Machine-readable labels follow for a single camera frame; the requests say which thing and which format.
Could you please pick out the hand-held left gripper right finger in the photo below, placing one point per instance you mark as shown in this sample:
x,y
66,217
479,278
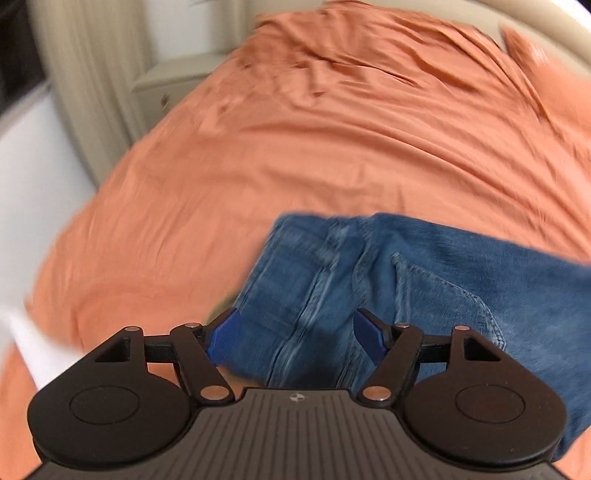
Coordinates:
x,y
368,335

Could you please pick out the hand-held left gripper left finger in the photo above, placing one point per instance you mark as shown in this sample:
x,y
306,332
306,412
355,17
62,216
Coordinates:
x,y
225,334

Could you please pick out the blue denim pants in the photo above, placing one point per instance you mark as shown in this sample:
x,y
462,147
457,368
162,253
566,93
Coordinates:
x,y
425,277

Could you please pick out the white sock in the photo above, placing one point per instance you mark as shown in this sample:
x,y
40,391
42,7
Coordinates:
x,y
34,346

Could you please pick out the orange duvet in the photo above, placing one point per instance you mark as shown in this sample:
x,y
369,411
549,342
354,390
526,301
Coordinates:
x,y
286,152

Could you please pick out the beige nightstand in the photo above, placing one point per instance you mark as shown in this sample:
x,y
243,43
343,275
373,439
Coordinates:
x,y
171,87

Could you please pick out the beige pleated curtain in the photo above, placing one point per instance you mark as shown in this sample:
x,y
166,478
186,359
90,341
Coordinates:
x,y
92,78

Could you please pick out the orange pillow with white print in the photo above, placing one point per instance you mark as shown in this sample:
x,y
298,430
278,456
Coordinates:
x,y
531,53

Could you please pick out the dark framed window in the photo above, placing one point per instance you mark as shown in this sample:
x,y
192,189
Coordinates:
x,y
18,50

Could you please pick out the beige padded headboard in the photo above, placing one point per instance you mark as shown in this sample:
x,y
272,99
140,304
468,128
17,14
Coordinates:
x,y
545,18

